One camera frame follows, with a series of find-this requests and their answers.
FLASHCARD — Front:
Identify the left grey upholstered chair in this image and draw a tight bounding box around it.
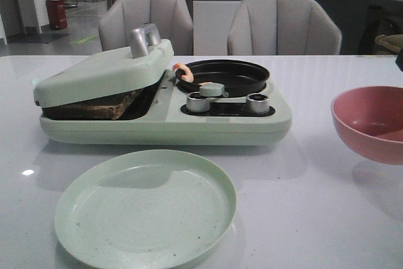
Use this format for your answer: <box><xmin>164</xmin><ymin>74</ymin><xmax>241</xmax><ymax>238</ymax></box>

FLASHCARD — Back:
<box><xmin>98</xmin><ymin>0</ymin><xmax>193</xmax><ymax>55</ymax></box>

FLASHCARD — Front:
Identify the mint green round plate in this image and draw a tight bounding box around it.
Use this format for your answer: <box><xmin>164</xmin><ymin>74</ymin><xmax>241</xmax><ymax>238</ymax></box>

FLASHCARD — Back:
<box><xmin>54</xmin><ymin>149</ymin><xmax>237</xmax><ymax>268</ymax></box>

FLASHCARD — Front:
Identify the beige cushion at right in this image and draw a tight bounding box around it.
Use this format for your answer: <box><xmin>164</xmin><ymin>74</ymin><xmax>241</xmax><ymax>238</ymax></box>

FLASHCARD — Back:
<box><xmin>375</xmin><ymin>34</ymin><xmax>403</xmax><ymax>55</ymax></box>

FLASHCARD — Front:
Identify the left silver control knob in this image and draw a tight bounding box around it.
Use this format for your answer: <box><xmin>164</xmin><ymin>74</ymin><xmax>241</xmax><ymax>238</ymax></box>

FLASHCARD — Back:
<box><xmin>186</xmin><ymin>92</ymin><xmax>210</xmax><ymax>113</ymax></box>

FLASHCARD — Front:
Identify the silver control knob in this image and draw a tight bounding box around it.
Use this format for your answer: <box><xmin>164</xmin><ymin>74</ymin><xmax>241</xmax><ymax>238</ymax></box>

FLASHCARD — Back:
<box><xmin>186</xmin><ymin>92</ymin><xmax>210</xmax><ymax>113</ymax></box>
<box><xmin>246</xmin><ymin>93</ymin><xmax>270</xmax><ymax>115</ymax></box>

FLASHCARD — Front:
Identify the black round frying pan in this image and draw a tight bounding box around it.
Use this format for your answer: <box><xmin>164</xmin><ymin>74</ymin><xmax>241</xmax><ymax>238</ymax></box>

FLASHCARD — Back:
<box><xmin>175</xmin><ymin>59</ymin><xmax>270</xmax><ymax>98</ymax></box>

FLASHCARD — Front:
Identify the right silver control knob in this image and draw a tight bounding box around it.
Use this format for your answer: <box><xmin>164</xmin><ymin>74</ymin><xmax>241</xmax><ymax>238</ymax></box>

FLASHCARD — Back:
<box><xmin>246</xmin><ymin>93</ymin><xmax>270</xmax><ymax>115</ymax></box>

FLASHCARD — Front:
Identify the mint green breakfast maker base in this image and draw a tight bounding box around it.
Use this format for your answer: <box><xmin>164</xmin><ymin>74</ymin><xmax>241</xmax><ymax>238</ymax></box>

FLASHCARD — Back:
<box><xmin>40</xmin><ymin>71</ymin><xmax>292</xmax><ymax>146</ymax></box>

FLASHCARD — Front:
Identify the dark grey counter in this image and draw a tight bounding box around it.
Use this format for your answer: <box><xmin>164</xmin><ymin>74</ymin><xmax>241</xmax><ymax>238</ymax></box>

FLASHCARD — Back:
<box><xmin>316</xmin><ymin>0</ymin><xmax>402</xmax><ymax>55</ymax></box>

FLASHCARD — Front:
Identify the mint green sandwich maker lid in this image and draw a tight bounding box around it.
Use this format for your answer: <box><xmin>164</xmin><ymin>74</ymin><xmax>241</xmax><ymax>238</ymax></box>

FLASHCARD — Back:
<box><xmin>33</xmin><ymin>38</ymin><xmax>174</xmax><ymax>108</ymax></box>

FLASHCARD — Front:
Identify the white cabinet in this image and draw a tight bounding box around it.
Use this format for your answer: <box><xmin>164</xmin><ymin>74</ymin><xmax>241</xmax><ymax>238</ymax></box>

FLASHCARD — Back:
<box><xmin>193</xmin><ymin>0</ymin><xmax>243</xmax><ymax>55</ymax></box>

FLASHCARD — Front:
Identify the right grey upholstered chair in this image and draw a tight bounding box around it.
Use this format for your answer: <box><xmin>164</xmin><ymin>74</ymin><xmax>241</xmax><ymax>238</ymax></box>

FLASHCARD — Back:
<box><xmin>227</xmin><ymin>0</ymin><xmax>343</xmax><ymax>55</ymax></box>

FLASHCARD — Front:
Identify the pink bowl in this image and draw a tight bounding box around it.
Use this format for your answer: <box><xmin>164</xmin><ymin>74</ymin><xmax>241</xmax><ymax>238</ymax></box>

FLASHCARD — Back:
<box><xmin>331</xmin><ymin>86</ymin><xmax>402</xmax><ymax>165</ymax></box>

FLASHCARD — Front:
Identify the pink shrimp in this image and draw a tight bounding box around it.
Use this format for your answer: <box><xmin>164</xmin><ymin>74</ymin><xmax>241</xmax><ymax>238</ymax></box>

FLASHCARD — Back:
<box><xmin>173</xmin><ymin>63</ymin><xmax>194</xmax><ymax>83</ymax></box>

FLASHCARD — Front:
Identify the grey upholstered chair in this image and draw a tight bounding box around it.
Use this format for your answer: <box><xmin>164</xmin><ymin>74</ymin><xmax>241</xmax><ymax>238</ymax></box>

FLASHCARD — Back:
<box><xmin>98</xmin><ymin>0</ymin><xmax>193</xmax><ymax>55</ymax></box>
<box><xmin>227</xmin><ymin>0</ymin><xmax>343</xmax><ymax>55</ymax></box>

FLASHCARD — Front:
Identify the red trash bin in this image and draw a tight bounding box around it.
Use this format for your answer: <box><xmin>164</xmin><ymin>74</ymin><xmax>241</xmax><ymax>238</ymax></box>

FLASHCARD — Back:
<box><xmin>45</xmin><ymin>0</ymin><xmax>67</xmax><ymax>30</ymax></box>

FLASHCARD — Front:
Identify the mint green pan handle knob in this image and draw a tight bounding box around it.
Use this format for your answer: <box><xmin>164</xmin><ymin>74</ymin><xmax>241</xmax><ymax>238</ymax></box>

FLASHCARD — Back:
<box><xmin>199</xmin><ymin>83</ymin><xmax>224</xmax><ymax>97</ymax></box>

